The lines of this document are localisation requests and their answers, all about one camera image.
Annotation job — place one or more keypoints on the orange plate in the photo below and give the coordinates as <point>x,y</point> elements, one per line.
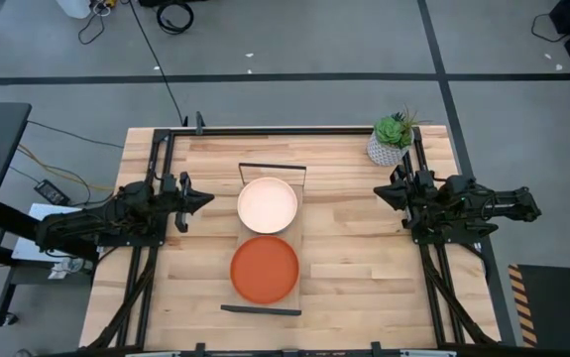
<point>264,269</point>

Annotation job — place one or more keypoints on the white container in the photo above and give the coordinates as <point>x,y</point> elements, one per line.
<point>74,7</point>

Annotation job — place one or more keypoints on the white paper sheet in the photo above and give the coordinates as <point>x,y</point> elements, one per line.
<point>46,210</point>

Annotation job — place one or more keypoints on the black metal support beam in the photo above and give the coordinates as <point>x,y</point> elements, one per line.
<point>12,223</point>

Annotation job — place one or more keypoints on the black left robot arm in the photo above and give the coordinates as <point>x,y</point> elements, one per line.
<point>116,213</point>

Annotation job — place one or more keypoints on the wooden shelf with black legs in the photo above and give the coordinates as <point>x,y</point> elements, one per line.
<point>297,234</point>

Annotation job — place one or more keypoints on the black aluminium table frame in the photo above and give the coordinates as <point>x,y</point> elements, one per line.
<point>264,131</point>

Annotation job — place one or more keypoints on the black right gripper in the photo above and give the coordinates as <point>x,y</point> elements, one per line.
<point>418,198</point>

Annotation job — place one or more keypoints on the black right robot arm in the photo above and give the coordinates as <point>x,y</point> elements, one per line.
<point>507,203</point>

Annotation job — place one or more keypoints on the black mat with hazard stripes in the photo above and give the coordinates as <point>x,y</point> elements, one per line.
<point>562,302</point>

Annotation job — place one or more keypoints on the succulent in white pot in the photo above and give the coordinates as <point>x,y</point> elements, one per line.
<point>386,151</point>

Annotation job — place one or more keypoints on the crumpled white plastic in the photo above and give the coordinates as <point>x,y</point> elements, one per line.
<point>66,268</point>

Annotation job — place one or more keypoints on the cream plate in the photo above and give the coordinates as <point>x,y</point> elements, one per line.
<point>267,204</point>

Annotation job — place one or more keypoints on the black power adapter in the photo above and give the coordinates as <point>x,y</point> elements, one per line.
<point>51,192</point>

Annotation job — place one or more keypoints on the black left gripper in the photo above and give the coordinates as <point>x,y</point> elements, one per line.
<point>184,208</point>

